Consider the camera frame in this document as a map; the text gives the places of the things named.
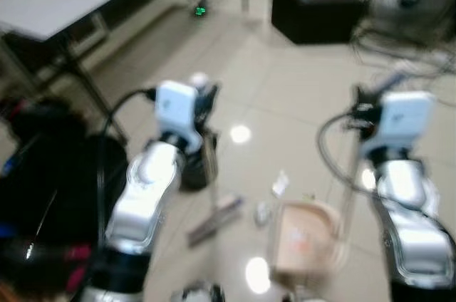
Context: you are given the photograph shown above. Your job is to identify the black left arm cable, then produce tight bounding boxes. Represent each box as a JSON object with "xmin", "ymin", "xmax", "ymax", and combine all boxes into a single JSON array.
[{"xmin": 95, "ymin": 88, "xmax": 158, "ymax": 226}]

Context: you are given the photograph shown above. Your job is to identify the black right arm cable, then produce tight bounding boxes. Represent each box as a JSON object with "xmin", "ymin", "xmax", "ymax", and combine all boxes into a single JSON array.
[{"xmin": 316, "ymin": 111, "xmax": 380, "ymax": 197}]

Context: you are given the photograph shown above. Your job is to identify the small crumpled paper scrap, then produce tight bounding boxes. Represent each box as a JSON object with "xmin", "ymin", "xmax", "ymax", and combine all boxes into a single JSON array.
[{"xmin": 254, "ymin": 202, "xmax": 274, "ymax": 227}]

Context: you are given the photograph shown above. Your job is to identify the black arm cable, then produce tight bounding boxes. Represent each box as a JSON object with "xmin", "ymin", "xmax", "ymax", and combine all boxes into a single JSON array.
[
  {"xmin": 316, "ymin": 111, "xmax": 380, "ymax": 197},
  {"xmin": 95, "ymin": 88, "xmax": 158, "ymax": 226}
]

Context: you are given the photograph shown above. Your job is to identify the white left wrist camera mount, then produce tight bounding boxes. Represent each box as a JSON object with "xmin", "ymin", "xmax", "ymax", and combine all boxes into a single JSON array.
[{"xmin": 154, "ymin": 80, "xmax": 204, "ymax": 154}]

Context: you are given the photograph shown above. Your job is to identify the black round waste bin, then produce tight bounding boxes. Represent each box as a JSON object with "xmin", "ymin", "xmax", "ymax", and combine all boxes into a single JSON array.
[{"xmin": 178, "ymin": 130, "xmax": 219, "ymax": 192}]

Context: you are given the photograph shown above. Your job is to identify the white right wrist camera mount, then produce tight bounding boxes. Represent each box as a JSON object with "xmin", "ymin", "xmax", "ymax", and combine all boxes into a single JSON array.
[{"xmin": 361, "ymin": 91, "xmax": 436, "ymax": 161}]

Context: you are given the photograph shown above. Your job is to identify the tangled floor cables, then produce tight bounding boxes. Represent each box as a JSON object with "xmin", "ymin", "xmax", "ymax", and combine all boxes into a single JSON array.
[{"xmin": 351, "ymin": 23, "xmax": 456, "ymax": 80}]

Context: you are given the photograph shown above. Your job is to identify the broom with long handle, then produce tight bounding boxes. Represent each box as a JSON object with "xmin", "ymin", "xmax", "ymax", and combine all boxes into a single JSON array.
[{"xmin": 186, "ymin": 73, "xmax": 245, "ymax": 247}]

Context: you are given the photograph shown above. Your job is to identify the black box stool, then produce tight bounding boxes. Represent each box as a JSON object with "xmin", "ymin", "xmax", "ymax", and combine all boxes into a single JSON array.
[{"xmin": 271, "ymin": 0, "xmax": 369, "ymax": 46}]

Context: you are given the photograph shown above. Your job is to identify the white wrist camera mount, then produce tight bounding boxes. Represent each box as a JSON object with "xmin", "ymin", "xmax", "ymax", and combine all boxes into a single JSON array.
[
  {"xmin": 361, "ymin": 91, "xmax": 436, "ymax": 161},
  {"xmin": 154, "ymin": 80, "xmax": 204, "ymax": 154}
]

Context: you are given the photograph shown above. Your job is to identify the black chair with bags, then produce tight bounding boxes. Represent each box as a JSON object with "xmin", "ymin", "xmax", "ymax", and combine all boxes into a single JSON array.
[{"xmin": 0, "ymin": 98, "xmax": 130, "ymax": 297}]

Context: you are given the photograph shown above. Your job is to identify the white paper scrap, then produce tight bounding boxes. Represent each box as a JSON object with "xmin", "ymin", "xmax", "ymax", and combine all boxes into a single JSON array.
[{"xmin": 272, "ymin": 171, "xmax": 291, "ymax": 198}]

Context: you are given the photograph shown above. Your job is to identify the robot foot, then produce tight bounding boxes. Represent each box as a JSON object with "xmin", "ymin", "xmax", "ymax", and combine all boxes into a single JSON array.
[{"xmin": 170, "ymin": 281, "xmax": 227, "ymax": 302}]

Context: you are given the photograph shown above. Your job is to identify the device with green light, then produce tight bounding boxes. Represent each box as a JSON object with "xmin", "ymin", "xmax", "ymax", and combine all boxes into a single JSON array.
[{"xmin": 190, "ymin": 1, "xmax": 211, "ymax": 19}]

